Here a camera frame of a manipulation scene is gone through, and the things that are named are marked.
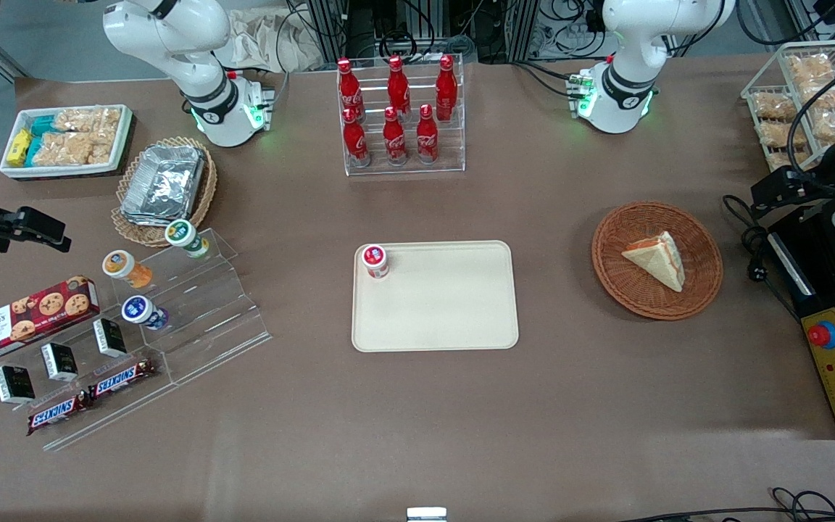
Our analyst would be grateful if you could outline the yellow snack packet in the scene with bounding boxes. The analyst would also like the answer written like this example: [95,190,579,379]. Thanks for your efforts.
[6,129,33,167]

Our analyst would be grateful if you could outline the black floor cable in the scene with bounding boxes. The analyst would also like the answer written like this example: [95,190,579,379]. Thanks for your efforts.
[617,487,835,522]

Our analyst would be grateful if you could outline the red cola bottle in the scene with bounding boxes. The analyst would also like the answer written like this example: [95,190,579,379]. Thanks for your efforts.
[336,58,366,123]
[387,55,411,120]
[342,109,370,168]
[416,104,439,165]
[436,54,458,122]
[383,107,407,166]

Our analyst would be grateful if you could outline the white wire rack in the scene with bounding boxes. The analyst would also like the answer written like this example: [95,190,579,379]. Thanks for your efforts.
[741,39,835,173]

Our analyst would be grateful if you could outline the clear bag rice crackers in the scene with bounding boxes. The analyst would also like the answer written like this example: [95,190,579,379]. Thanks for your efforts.
[32,132,115,166]
[54,107,122,135]

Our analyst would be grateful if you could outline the clear acrylic bottle rack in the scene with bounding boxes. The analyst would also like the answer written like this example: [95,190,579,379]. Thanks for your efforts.
[336,52,466,177]

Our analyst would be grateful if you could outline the beige cloth bag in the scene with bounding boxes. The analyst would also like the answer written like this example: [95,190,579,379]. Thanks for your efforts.
[215,7,324,73]

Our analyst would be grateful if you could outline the black cable with plug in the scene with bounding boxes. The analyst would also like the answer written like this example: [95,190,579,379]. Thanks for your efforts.
[722,194,802,320]

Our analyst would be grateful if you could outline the red Walkers cookie box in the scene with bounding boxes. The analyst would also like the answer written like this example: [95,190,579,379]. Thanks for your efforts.
[0,275,101,365]

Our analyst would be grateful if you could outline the triangular sandwich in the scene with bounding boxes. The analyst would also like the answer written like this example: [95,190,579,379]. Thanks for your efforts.
[621,231,686,294]

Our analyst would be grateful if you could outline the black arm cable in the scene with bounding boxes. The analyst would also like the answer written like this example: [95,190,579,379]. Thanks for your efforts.
[786,45,835,173]

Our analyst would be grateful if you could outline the stacked aluminium foil containers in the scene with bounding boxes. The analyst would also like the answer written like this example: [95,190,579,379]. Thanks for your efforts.
[120,144,206,225]

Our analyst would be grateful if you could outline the beige plastic tray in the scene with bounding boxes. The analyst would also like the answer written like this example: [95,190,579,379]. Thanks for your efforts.
[351,240,520,353]

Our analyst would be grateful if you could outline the blue lid yogurt cup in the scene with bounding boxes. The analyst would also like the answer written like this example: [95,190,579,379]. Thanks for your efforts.
[121,295,169,331]

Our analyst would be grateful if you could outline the orange lid yogurt cup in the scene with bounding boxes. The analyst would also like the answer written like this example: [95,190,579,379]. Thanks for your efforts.
[102,249,153,289]

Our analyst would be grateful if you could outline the green lid yogurt cup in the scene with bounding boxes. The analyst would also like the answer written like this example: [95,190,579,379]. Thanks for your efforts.
[165,219,209,260]

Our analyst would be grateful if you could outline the light woven wicker basket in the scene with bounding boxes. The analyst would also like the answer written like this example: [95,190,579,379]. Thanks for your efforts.
[111,136,218,248]

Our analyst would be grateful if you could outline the red lid yogurt cup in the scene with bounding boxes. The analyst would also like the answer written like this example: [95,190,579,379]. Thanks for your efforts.
[361,244,390,280]

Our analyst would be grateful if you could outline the small black box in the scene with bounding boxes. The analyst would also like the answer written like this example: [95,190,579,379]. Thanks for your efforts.
[0,365,36,405]
[93,318,128,358]
[41,342,79,382]

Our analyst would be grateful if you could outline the white rectangular snack bin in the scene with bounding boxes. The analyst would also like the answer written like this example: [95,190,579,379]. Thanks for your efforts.
[0,104,134,180]

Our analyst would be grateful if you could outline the aluminium frame equipment rack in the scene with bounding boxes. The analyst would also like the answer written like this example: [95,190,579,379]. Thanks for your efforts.
[305,0,541,65]

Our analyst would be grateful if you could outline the brown round wicker basket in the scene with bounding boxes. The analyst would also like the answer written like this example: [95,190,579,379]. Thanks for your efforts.
[591,201,724,321]

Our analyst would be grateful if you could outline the clear acrylic stepped display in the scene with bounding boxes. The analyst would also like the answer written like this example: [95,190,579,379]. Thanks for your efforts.
[12,227,273,452]

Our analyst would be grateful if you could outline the Snickers chocolate bar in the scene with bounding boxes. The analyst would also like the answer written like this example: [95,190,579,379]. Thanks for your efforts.
[88,357,159,400]
[26,391,92,436]

